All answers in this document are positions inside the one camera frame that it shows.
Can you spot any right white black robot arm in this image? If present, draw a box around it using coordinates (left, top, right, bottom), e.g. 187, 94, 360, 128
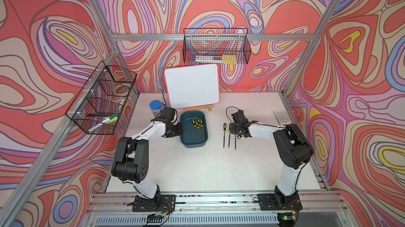
231, 110, 314, 209

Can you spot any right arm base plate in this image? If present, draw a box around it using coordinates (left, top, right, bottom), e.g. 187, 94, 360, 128
256, 193, 303, 211

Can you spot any back black wire basket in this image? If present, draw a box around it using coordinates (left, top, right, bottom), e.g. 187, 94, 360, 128
182, 26, 252, 65

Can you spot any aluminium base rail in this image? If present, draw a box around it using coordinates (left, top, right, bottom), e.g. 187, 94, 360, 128
80, 190, 357, 227

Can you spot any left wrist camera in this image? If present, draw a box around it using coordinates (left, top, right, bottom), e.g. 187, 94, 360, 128
160, 107, 177, 122

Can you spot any blue lid cylinder container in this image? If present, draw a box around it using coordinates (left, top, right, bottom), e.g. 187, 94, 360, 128
149, 100, 164, 117

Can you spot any black wire basket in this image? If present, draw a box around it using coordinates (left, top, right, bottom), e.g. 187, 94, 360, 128
65, 61, 137, 135
182, 26, 252, 65

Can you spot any green white marker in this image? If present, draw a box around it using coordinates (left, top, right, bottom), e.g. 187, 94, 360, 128
89, 114, 118, 132

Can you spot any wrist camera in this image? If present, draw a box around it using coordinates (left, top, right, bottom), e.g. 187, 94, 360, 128
231, 110, 247, 124
160, 107, 177, 122

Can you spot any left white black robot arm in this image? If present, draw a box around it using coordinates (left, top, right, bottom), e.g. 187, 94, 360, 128
111, 121, 183, 200

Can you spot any teal plastic storage box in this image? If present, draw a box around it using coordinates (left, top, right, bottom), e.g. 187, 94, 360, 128
180, 111, 208, 148

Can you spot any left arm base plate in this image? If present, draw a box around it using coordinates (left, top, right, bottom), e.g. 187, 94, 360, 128
128, 195, 176, 213

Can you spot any wooden board stand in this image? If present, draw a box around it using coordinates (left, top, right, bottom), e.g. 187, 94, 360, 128
186, 105, 214, 111

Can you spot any yellow item in basket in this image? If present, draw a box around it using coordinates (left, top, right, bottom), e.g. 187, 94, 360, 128
222, 54, 237, 64

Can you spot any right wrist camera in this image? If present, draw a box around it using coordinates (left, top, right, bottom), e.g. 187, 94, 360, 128
231, 110, 247, 124

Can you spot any white board pink frame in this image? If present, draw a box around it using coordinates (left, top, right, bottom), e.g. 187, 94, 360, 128
164, 64, 220, 109

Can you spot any white calculator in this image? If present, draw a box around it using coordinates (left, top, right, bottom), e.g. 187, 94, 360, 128
274, 110, 292, 126

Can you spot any left black wire basket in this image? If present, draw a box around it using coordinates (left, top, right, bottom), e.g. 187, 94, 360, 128
65, 61, 137, 135

